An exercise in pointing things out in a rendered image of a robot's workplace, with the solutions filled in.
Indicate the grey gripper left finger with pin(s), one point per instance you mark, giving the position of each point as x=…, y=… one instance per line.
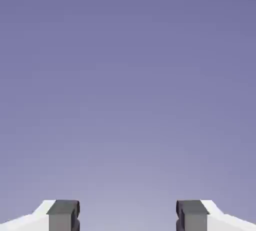
x=60, y=215

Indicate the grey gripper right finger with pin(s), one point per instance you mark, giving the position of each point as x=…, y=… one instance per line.
x=195, y=215

